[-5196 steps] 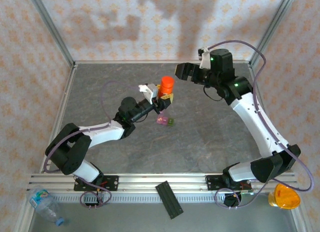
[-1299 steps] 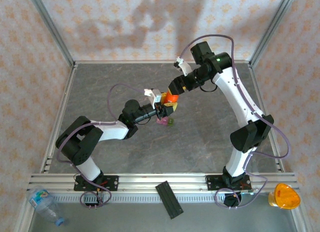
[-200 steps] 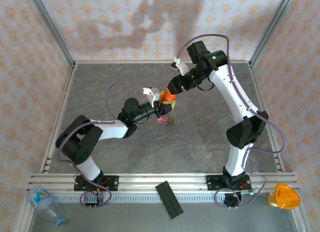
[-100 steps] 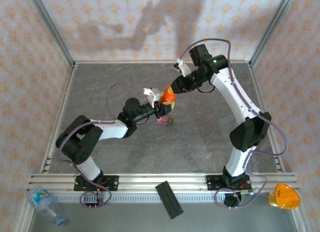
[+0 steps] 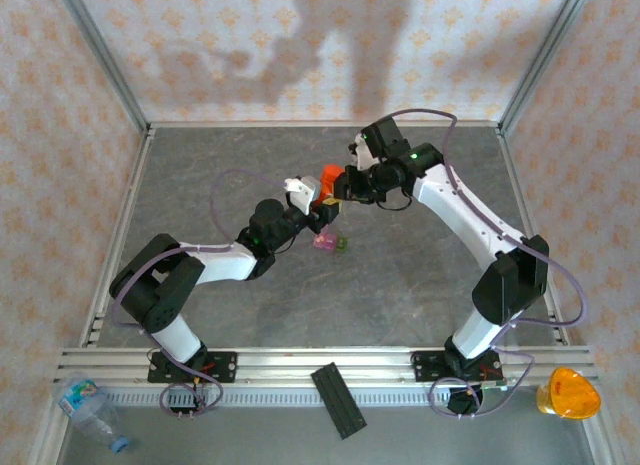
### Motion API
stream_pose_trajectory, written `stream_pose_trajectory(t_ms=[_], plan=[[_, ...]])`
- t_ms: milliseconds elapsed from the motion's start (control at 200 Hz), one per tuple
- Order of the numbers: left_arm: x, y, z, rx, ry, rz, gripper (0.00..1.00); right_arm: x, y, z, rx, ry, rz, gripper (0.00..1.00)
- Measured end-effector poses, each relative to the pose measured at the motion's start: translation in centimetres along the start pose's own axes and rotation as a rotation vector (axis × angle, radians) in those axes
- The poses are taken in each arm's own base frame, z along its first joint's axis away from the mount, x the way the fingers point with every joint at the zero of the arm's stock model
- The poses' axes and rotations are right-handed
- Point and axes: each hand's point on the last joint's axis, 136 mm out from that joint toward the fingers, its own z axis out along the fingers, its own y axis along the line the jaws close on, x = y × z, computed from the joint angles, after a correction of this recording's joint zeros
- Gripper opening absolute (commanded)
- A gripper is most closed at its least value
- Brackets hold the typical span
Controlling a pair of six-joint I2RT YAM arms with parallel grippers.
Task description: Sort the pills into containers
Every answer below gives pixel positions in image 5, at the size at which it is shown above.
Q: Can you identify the orange pill bottle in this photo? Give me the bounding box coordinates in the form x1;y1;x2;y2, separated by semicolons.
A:
319;164;347;199

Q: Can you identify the pink pill box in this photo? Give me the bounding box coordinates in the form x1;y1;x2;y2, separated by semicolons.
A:
312;230;337;255

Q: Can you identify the black slotted plate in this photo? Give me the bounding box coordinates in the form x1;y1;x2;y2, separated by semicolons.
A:
309;363;369;441

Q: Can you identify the black controller box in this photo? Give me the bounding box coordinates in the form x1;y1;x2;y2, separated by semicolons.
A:
446;384;485;417
167;387;206;420

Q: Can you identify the clear plastic water bottle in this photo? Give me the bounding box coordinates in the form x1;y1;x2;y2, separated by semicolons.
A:
51;372;132;455

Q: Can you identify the orange translucent plastic cup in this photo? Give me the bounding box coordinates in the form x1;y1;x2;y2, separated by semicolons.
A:
535;366;603;422

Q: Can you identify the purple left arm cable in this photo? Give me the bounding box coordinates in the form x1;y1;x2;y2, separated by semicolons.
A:
109;168;291;419

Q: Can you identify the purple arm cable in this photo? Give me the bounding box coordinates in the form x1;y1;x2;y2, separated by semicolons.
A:
382;108;587;420
109;168;291;419

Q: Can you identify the aluminium table edge rail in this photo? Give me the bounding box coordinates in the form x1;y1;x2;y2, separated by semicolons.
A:
147;119;504;131
497;127;571;346
79;128;155;349

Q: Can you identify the wide aluminium mounting rail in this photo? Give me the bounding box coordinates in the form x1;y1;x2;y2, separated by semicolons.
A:
54;344;599;386

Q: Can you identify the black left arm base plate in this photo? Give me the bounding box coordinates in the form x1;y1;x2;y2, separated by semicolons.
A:
147;351;239;385

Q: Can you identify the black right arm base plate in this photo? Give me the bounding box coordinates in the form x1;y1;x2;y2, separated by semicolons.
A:
410;349;503;385

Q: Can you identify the grey slotted cable duct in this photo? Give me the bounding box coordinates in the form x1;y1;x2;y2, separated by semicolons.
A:
102;387;506;410

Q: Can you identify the aluminium frame post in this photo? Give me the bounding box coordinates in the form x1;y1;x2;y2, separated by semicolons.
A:
52;0;151;131
499;0;596;134

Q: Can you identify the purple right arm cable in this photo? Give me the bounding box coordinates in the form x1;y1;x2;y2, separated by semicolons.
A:
382;108;587;420

